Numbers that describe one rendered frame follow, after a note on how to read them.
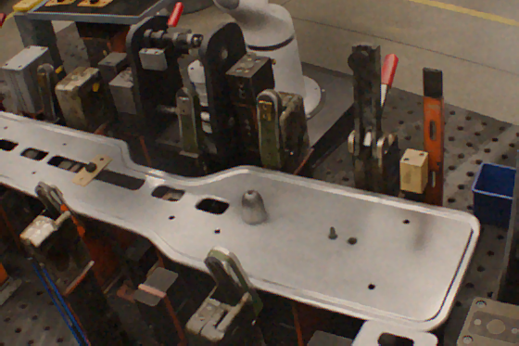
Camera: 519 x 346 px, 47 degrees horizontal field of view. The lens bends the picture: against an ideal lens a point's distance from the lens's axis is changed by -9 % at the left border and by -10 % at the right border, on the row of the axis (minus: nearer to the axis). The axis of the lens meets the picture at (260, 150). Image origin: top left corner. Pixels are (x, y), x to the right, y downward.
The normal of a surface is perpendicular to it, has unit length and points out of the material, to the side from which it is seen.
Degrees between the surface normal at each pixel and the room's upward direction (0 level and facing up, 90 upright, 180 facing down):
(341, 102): 5
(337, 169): 0
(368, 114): 81
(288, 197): 0
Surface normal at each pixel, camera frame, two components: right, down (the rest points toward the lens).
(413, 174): -0.48, 0.58
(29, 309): -0.16, -0.80
